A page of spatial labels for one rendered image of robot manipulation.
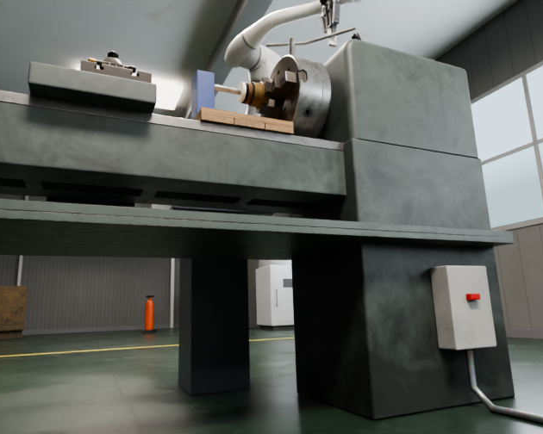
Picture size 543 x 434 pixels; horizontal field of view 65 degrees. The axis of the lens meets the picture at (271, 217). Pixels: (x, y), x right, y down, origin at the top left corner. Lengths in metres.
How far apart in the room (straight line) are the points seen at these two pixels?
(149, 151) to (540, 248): 3.69
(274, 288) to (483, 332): 5.34
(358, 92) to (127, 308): 8.22
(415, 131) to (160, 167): 0.91
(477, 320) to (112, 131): 1.24
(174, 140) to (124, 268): 8.18
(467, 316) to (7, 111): 1.42
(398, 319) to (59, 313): 8.31
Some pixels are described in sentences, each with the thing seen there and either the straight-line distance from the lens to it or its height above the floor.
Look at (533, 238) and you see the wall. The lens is 4.40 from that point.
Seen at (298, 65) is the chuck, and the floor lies 1.14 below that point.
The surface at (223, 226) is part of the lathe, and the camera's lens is 1.06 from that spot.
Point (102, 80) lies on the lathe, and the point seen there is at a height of 0.90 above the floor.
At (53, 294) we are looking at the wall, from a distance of 9.31.
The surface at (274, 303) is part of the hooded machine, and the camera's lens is 6.68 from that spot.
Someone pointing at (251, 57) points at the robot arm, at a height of 1.50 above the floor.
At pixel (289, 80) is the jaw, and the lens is 1.51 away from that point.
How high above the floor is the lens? 0.32
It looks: 12 degrees up
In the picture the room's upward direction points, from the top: 2 degrees counter-clockwise
